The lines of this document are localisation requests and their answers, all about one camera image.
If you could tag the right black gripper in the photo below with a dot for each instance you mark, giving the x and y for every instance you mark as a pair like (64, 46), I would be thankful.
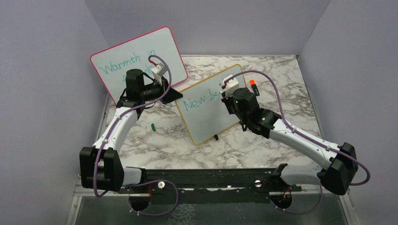
(226, 101)

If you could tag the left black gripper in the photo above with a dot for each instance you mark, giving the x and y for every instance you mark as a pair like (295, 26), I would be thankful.
(172, 95)

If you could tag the yellow framed whiteboard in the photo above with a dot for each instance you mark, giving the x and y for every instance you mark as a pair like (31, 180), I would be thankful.
(201, 108)

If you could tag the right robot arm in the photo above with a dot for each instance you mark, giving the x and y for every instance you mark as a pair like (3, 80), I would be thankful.
(335, 165)

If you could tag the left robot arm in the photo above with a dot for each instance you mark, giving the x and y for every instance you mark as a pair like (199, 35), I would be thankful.
(100, 165)

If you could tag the pink framed whiteboard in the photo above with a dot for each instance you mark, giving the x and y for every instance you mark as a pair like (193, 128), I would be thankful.
(139, 53)

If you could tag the orange black highlighter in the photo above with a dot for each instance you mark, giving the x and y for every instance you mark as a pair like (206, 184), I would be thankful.
(254, 87)

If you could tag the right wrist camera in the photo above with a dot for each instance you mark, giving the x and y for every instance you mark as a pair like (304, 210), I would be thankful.
(228, 85)

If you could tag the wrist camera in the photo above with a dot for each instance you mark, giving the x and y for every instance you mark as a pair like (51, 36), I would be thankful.
(228, 85)
(158, 71)

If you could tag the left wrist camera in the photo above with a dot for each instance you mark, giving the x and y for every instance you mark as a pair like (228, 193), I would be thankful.
(158, 71)

